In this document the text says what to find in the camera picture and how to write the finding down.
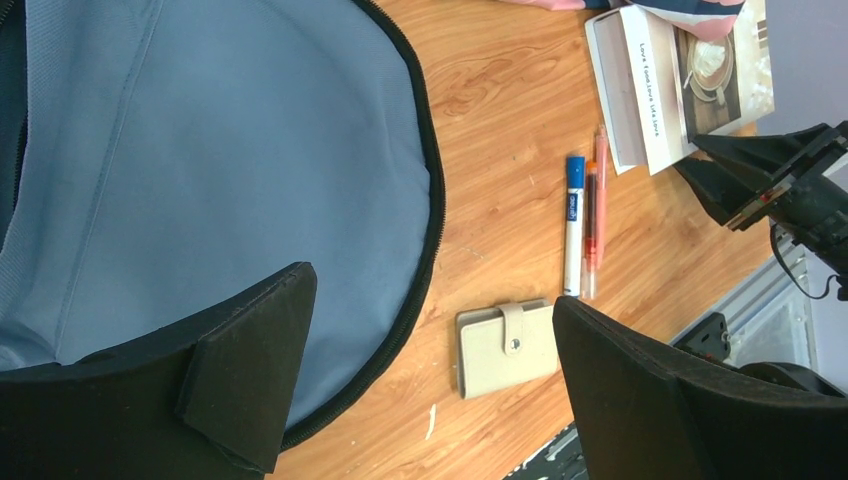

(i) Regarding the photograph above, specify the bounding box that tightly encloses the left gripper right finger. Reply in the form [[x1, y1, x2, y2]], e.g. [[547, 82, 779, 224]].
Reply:
[[551, 294, 848, 480]]

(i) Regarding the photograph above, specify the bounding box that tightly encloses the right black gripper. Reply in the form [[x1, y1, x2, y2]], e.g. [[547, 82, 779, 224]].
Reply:
[[674, 121, 847, 302]]

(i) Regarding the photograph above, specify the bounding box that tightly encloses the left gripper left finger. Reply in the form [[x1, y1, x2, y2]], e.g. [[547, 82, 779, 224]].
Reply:
[[1, 262, 317, 479]]

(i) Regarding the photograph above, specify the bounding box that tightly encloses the white coffee cover book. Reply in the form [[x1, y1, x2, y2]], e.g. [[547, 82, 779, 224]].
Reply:
[[585, 1, 775, 174]]

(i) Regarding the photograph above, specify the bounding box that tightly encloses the blue student backpack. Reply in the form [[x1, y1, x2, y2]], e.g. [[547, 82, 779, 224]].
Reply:
[[1, 1, 445, 450]]

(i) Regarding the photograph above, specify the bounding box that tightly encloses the pink pen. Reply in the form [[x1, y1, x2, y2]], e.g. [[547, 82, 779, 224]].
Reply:
[[595, 125, 609, 267]]

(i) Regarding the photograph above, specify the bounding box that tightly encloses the beige snap wallet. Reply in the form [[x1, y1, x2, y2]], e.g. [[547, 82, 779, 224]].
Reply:
[[456, 299, 558, 399]]

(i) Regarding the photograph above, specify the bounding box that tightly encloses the orange pen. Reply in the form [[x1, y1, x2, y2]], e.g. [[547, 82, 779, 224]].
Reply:
[[583, 161, 598, 300]]

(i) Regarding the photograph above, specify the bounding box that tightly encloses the pink floral cloth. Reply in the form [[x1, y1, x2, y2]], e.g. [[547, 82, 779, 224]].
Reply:
[[496, 0, 750, 40]]

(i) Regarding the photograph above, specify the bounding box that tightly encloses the blue cap marker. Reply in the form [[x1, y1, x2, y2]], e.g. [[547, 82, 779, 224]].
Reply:
[[563, 156, 586, 297]]

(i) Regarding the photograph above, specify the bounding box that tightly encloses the aluminium frame rail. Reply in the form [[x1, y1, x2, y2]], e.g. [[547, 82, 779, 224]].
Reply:
[[671, 229, 818, 371]]

